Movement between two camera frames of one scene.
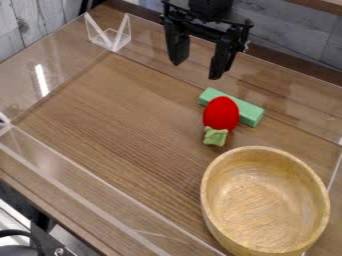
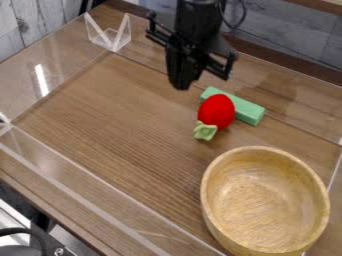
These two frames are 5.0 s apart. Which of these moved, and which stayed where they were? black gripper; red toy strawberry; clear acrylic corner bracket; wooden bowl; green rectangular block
Moved: red toy strawberry; black gripper
Stayed: clear acrylic corner bracket; wooden bowl; green rectangular block
